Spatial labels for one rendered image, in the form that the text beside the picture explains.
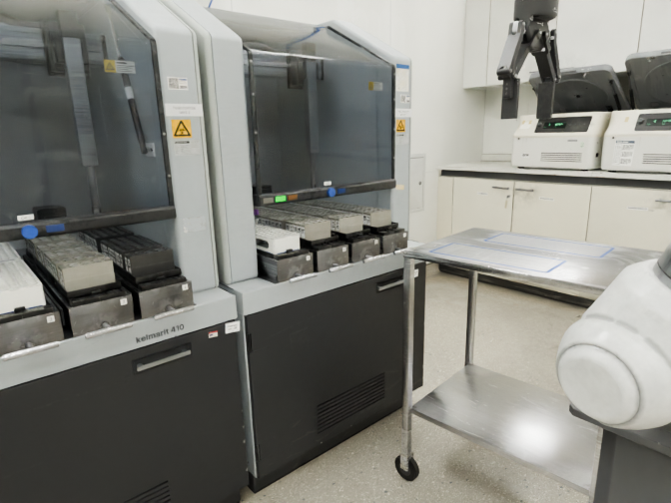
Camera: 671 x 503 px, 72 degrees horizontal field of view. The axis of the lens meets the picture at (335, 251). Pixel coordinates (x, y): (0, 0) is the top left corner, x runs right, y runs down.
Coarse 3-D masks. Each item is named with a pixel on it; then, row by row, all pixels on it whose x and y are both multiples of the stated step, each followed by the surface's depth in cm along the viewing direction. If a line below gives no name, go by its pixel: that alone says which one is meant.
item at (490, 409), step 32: (416, 256) 137; (448, 256) 132; (480, 256) 131; (512, 256) 130; (544, 256) 129; (576, 256) 128; (608, 256) 128; (640, 256) 127; (576, 288) 107; (448, 384) 166; (480, 384) 166; (512, 384) 165; (448, 416) 148; (480, 416) 148; (512, 416) 147; (544, 416) 147; (512, 448) 132; (544, 448) 132; (576, 448) 132; (576, 480) 120
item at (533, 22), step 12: (516, 0) 84; (528, 0) 82; (540, 0) 81; (552, 0) 81; (516, 12) 84; (528, 12) 82; (540, 12) 82; (552, 12) 82; (528, 24) 82; (540, 24) 85; (528, 36) 83; (540, 48) 86
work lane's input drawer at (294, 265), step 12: (264, 252) 144; (288, 252) 142; (300, 252) 143; (312, 252) 146; (264, 264) 144; (276, 264) 138; (288, 264) 140; (300, 264) 143; (312, 264) 146; (288, 276) 141; (300, 276) 139; (312, 276) 142
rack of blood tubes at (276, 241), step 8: (256, 232) 151; (264, 232) 151; (272, 232) 150; (280, 232) 150; (288, 232) 150; (256, 240) 156; (264, 240) 144; (272, 240) 140; (280, 240) 141; (288, 240) 143; (296, 240) 145; (264, 248) 145; (272, 248) 141; (280, 248) 142; (288, 248) 144; (296, 248) 146
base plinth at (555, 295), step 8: (440, 264) 394; (448, 272) 388; (456, 272) 382; (464, 272) 376; (480, 280) 366; (488, 280) 361; (496, 280) 355; (504, 280) 350; (512, 288) 346; (520, 288) 341; (528, 288) 336; (536, 288) 332; (544, 288) 327; (544, 296) 328; (552, 296) 324; (560, 296) 319; (568, 296) 315; (576, 296) 311; (576, 304) 312; (584, 304) 308
